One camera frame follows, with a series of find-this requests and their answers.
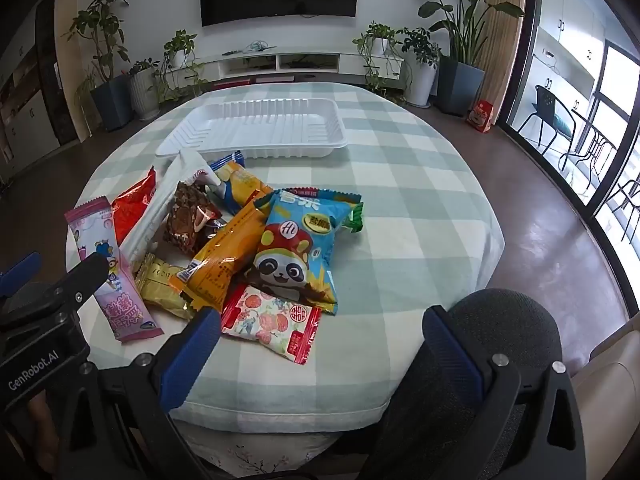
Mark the large-leaf plant in blue pot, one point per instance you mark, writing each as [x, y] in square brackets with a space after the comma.
[460, 87]

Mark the orange snack packet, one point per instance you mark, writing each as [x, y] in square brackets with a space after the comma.
[225, 255]

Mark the beige curtain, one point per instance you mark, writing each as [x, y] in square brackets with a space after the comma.
[505, 35]

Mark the black device in cabinet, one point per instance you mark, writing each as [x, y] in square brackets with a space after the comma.
[302, 64]

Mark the white balcony cabinets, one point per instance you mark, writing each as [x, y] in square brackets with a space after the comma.
[575, 10]

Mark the gold foil snack packet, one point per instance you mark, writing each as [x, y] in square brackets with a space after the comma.
[155, 285]

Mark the green snack packet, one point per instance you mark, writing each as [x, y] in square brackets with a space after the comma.
[356, 217]

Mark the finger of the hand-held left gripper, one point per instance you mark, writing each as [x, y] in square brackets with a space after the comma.
[85, 275]
[22, 270]

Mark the glass balcony table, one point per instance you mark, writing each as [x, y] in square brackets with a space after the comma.
[592, 137]

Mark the plant in white ribbed pot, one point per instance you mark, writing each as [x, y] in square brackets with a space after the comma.
[142, 97]

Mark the long grey-white packet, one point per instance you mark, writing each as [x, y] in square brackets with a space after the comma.
[160, 200]

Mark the beige sofa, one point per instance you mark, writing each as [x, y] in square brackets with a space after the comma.
[610, 390]

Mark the trailing plant in white pot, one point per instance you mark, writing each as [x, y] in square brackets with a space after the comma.
[381, 45]
[179, 57]

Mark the red snack packet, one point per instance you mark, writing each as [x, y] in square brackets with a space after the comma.
[131, 210]

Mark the white television cabinet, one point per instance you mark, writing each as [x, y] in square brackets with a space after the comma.
[357, 62]

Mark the tall plant in grey-blue pot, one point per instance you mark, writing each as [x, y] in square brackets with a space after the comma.
[112, 105]

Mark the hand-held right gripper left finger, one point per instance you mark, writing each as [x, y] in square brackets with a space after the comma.
[192, 355]

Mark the dark brown snack packet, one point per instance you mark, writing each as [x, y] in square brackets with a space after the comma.
[187, 220]

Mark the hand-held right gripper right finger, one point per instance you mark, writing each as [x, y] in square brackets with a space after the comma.
[452, 355]

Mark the white plastic tray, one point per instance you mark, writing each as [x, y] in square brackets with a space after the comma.
[270, 125]

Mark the red bag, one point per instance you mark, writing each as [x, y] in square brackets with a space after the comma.
[480, 116]

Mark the red white fruit-print packet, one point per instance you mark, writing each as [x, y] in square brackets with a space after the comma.
[270, 320]

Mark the wall cabinet unit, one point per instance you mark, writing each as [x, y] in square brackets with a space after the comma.
[25, 120]

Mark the blue panda snack packet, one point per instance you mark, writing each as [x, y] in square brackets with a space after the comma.
[295, 255]

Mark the bushy plant in tall white pot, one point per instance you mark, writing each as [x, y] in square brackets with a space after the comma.
[420, 80]

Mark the white floral cloth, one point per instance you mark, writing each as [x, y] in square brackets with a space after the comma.
[260, 452]

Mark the blue and yellow snack packet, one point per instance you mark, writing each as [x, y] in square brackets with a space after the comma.
[237, 185]

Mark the black balcony chair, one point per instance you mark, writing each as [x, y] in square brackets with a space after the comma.
[630, 195]
[542, 102]

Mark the pink cartoon snack packet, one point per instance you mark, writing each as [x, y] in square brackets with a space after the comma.
[90, 230]

